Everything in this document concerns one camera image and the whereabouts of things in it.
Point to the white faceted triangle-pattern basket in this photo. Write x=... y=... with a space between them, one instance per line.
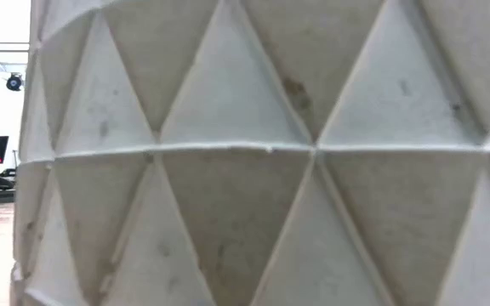
x=245 y=170

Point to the black round mounted camera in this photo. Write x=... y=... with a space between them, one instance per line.
x=14 y=82

